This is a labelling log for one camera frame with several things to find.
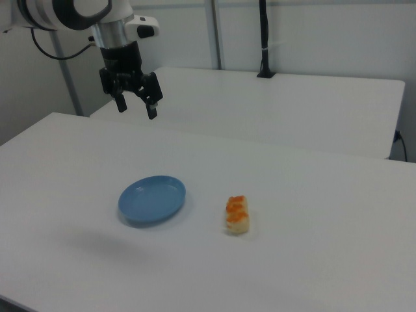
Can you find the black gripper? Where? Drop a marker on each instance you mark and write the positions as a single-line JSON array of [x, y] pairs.
[[122, 61]]

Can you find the bread loaf with orange glaze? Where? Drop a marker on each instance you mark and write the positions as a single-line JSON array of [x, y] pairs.
[[237, 217]]

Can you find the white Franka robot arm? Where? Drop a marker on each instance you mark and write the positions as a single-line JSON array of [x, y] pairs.
[[48, 13]]

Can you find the blue round plate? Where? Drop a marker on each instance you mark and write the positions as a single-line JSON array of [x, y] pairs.
[[151, 201]]

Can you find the white side table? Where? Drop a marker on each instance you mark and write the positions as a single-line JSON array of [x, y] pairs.
[[260, 107]]

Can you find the black pole with white band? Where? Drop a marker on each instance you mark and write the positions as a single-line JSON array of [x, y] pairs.
[[265, 32]]

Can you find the grey partition frame post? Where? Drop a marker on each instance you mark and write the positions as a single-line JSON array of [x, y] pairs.
[[70, 81], [218, 32]]

